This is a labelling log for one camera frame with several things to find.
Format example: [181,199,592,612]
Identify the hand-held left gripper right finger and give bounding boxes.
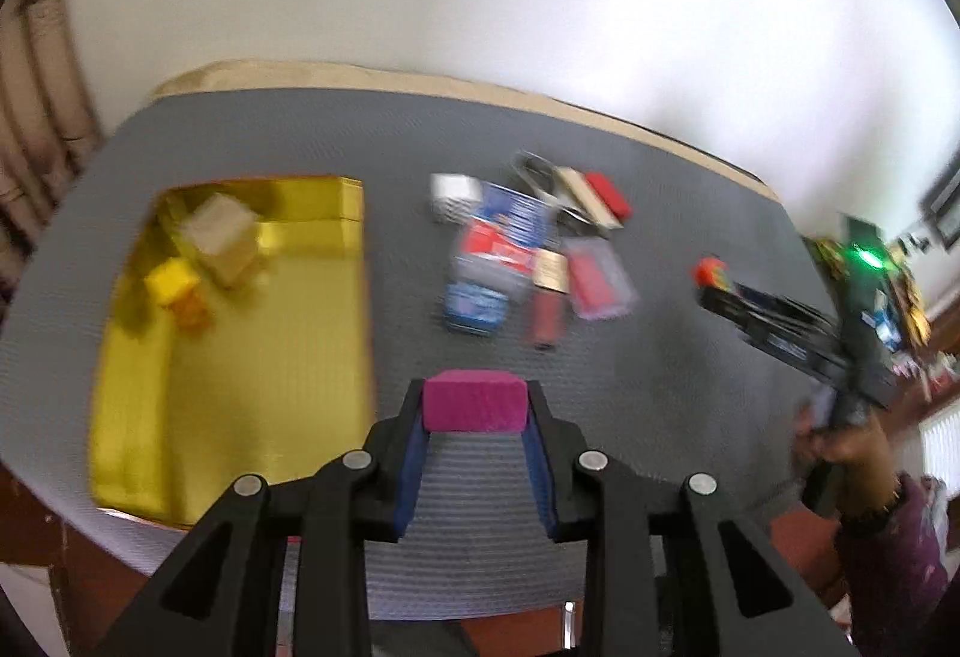
[523,379,852,657]

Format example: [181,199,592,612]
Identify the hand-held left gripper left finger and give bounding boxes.
[94,379,428,657]

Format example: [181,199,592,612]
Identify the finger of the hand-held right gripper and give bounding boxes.
[700,288,830,377]
[731,280,837,337]

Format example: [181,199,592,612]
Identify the pink rectangular block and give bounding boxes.
[421,370,530,434]

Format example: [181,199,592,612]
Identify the clear case red insert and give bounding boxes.
[562,238,640,322]

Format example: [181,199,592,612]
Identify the blue patterned small tin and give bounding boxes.
[442,282,511,337]

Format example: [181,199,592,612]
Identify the gold tin box red sides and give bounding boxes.
[88,175,374,529]

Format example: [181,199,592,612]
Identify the clear floss box blue label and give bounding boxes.
[450,181,560,298]

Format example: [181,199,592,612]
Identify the silver metal clipper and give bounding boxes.
[512,151,601,238]

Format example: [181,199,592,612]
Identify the white square box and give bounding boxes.
[429,173,485,224]

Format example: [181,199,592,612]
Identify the person's right forearm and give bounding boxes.
[832,473,957,657]

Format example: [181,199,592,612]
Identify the person's right hand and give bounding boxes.
[793,402,901,523]

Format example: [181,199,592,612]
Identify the grey textured mat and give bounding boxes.
[0,87,848,620]

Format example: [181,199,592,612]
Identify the white radiator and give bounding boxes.
[919,402,960,500]

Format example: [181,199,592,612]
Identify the red rectangular block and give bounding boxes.
[585,172,632,219]

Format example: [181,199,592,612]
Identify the beige striped small box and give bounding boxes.
[555,168,623,230]

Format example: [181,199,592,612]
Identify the yellow striped small box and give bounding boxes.
[145,258,215,332]

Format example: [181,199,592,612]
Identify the beige cardboard box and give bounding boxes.
[182,193,263,289]

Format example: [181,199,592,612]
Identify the beige curtain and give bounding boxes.
[0,0,106,238]

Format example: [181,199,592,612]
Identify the dark picture frame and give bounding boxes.
[921,162,960,245]

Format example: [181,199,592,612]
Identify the dark beaded bracelet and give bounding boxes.
[836,477,905,538]

